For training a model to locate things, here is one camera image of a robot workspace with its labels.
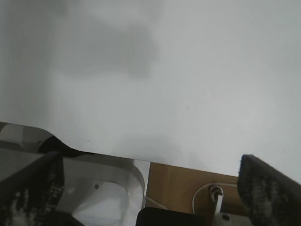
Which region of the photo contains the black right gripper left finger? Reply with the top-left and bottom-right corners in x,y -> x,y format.
0,151 -> 65,226

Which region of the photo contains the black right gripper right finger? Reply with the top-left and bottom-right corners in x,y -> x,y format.
237,154 -> 301,226

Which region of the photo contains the brown wooden board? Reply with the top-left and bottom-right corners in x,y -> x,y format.
145,161 -> 250,216

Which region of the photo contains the grey metal bracket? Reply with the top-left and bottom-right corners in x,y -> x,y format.
212,210 -> 253,226

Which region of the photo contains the thin white cable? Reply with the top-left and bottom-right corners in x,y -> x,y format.
191,182 -> 238,214

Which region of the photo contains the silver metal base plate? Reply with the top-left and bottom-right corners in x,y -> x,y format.
55,155 -> 151,226

